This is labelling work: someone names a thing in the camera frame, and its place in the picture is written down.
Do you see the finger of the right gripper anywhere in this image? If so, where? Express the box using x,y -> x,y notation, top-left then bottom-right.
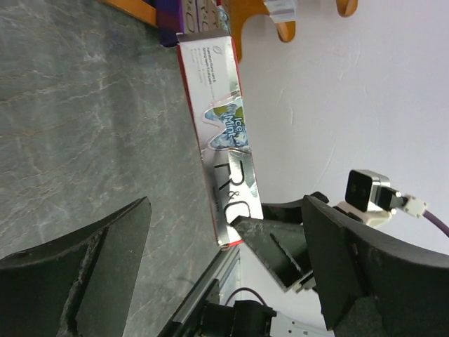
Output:
261,191 -> 330,225
233,216 -> 316,293

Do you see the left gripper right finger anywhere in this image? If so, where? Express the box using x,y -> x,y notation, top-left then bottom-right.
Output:
302,196 -> 448,336

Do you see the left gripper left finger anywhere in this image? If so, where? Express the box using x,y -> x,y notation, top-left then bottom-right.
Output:
1,197 -> 152,336

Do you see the red R&O box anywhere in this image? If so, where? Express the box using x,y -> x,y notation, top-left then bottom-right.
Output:
177,30 -> 263,249

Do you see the silver toothpaste box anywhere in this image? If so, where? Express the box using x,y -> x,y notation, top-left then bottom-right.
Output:
264,0 -> 297,24

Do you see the purple R&O box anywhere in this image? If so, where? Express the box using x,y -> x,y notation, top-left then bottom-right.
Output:
181,0 -> 211,34
156,0 -> 183,48

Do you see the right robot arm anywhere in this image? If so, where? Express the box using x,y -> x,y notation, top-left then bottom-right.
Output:
197,199 -> 323,336

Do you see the wooden two-tier shelf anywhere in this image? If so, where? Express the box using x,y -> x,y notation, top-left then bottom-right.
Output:
96,0 -> 359,64

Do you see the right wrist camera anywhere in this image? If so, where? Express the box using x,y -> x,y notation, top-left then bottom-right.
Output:
335,169 -> 407,228

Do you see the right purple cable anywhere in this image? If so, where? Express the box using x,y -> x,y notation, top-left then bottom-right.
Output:
401,194 -> 449,239

